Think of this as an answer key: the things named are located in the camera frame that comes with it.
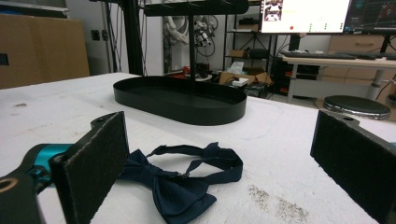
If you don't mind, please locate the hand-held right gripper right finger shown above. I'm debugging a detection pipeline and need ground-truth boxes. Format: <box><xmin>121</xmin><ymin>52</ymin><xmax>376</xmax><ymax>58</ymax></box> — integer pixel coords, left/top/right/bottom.
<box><xmin>309</xmin><ymin>109</ymin><xmax>396</xmax><ymax>224</ymax></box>

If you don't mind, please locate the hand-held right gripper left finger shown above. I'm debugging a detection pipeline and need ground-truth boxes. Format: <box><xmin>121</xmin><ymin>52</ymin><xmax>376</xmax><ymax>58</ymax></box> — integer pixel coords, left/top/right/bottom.
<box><xmin>49</xmin><ymin>110</ymin><xmax>131</xmax><ymax>224</ymax></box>

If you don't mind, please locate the navy blue bow tie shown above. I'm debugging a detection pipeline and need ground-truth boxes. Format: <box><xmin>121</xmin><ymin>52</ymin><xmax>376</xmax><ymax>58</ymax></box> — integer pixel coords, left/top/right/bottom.
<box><xmin>117</xmin><ymin>142</ymin><xmax>244</xmax><ymax>224</ymax></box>

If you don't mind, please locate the round black stool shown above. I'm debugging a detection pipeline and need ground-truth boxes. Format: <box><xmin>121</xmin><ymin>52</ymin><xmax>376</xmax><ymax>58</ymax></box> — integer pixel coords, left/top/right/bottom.
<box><xmin>322</xmin><ymin>94</ymin><xmax>392</xmax><ymax>120</ymax></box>

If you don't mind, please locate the white desk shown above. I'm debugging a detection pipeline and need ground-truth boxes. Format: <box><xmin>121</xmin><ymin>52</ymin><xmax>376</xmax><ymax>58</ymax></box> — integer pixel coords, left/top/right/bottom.
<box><xmin>281</xmin><ymin>55</ymin><xmax>396</xmax><ymax>105</ymax></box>

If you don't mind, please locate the black keyboard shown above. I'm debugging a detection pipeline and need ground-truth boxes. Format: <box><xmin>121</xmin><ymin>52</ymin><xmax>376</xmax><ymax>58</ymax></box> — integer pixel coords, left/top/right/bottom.
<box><xmin>280</xmin><ymin>49</ymin><xmax>377</xmax><ymax>62</ymax></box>

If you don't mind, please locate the black stand with oval tray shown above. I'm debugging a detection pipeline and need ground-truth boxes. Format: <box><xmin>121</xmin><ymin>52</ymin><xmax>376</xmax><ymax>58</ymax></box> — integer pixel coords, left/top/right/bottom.
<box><xmin>112</xmin><ymin>0</ymin><xmax>250</xmax><ymax>127</ymax></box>

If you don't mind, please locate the wooden drawer cabinet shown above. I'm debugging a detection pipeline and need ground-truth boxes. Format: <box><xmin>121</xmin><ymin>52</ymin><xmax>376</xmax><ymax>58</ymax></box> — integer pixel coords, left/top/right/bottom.
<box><xmin>322</xmin><ymin>34</ymin><xmax>396</xmax><ymax>96</ymax></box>

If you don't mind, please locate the brown cardboard panel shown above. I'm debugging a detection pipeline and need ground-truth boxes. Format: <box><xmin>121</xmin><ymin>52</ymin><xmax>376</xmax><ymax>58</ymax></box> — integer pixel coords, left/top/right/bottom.
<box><xmin>0</xmin><ymin>13</ymin><xmax>91</xmax><ymax>91</ymax></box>

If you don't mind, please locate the small white box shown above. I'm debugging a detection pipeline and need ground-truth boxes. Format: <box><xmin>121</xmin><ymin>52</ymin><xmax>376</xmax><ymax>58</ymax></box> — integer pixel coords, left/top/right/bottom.
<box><xmin>231</xmin><ymin>77</ymin><xmax>250</xmax><ymax>88</ymax></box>

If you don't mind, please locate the computer monitor with dark screen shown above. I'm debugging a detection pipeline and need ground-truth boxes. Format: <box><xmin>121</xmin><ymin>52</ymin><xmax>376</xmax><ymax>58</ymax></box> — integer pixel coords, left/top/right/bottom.
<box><xmin>343</xmin><ymin>0</ymin><xmax>396</xmax><ymax>35</ymax></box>

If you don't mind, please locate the open cardboard box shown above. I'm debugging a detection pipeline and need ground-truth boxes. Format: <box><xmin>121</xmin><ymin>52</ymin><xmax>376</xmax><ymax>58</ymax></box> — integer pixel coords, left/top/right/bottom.
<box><xmin>218</xmin><ymin>70</ymin><xmax>274</xmax><ymax>87</ymax></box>

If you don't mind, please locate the computer monitor with white screen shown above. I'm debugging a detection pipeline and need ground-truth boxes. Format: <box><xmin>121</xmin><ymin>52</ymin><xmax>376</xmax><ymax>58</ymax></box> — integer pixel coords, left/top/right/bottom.
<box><xmin>259</xmin><ymin>0</ymin><xmax>352</xmax><ymax>35</ymax></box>

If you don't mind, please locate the black metal shelf rack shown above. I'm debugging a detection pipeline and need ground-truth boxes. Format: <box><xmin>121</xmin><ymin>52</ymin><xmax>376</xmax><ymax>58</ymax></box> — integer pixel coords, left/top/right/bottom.
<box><xmin>221</xmin><ymin>12</ymin><xmax>278</xmax><ymax>77</ymax></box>

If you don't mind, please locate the black metal post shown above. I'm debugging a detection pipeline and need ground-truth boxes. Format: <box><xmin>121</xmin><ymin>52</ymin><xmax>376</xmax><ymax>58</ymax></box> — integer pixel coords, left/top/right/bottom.
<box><xmin>121</xmin><ymin>0</ymin><xmax>145</xmax><ymax>77</ymax></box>

